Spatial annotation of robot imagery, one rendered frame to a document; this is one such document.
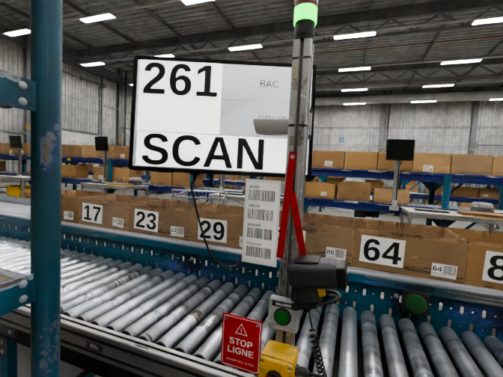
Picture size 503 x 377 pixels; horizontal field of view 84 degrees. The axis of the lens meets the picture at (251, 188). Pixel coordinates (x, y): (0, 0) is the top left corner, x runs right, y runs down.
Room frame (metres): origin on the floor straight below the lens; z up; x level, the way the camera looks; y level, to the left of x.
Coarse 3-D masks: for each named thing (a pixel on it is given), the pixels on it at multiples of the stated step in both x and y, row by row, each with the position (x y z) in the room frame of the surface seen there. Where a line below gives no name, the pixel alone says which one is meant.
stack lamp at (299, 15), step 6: (300, 0) 0.61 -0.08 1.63; (306, 0) 0.61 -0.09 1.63; (312, 0) 0.61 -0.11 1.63; (294, 6) 0.63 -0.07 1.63; (300, 6) 0.61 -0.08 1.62; (306, 6) 0.61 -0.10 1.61; (312, 6) 0.61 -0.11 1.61; (294, 12) 0.63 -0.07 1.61; (300, 12) 0.61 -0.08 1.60; (306, 12) 0.61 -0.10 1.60; (312, 12) 0.61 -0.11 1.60; (294, 18) 0.63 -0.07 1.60; (300, 18) 0.61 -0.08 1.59; (306, 18) 0.61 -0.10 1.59; (312, 18) 0.61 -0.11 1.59; (294, 24) 0.64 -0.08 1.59
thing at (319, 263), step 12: (288, 264) 0.56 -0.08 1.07; (300, 264) 0.55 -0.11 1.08; (312, 264) 0.54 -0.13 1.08; (324, 264) 0.54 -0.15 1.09; (336, 264) 0.54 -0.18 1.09; (288, 276) 0.55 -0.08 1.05; (300, 276) 0.54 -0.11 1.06; (312, 276) 0.53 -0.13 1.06; (324, 276) 0.53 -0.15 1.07; (336, 276) 0.52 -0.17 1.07; (300, 288) 0.56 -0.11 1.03; (312, 288) 0.54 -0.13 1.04; (324, 288) 0.53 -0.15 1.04; (300, 300) 0.56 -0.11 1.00; (312, 300) 0.55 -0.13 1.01
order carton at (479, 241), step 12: (456, 228) 1.25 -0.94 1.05; (468, 240) 1.00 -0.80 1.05; (480, 240) 1.22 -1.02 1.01; (492, 240) 1.20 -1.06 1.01; (468, 252) 1.00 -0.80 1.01; (480, 252) 0.98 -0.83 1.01; (468, 264) 0.99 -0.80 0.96; (480, 264) 0.98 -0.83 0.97; (468, 276) 0.99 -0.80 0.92; (480, 276) 0.98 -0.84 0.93; (492, 288) 0.97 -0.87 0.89
